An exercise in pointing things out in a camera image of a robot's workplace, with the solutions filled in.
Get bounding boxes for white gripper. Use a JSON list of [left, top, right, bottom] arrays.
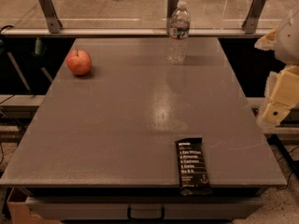
[[254, 27, 299, 128]]

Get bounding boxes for clear plastic water bottle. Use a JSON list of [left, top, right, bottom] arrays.
[[167, 1, 191, 64]]

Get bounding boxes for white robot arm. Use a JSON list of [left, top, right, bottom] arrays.
[[254, 5, 299, 127]]

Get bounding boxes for red apple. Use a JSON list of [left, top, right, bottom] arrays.
[[66, 49, 92, 76]]

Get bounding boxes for black protein bar wrapper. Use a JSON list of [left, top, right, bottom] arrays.
[[175, 136, 212, 196]]

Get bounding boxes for cardboard box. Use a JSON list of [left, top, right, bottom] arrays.
[[7, 189, 60, 224]]

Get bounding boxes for right metal bracket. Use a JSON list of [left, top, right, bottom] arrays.
[[242, 0, 266, 35]]

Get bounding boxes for metal bracket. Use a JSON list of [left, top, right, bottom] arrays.
[[166, 0, 178, 32], [38, 0, 62, 34], [242, 0, 266, 35]]

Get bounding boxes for black cable on floor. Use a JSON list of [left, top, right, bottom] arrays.
[[267, 133, 299, 190]]

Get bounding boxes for middle metal bracket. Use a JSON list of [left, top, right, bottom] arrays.
[[166, 0, 178, 32]]

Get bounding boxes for grey drawer with handle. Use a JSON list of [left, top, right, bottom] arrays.
[[25, 197, 263, 221]]

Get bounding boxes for metal rail behind table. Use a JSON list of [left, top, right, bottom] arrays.
[[1, 28, 270, 37]]

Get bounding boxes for left metal bracket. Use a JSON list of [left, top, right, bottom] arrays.
[[38, 0, 62, 34]]

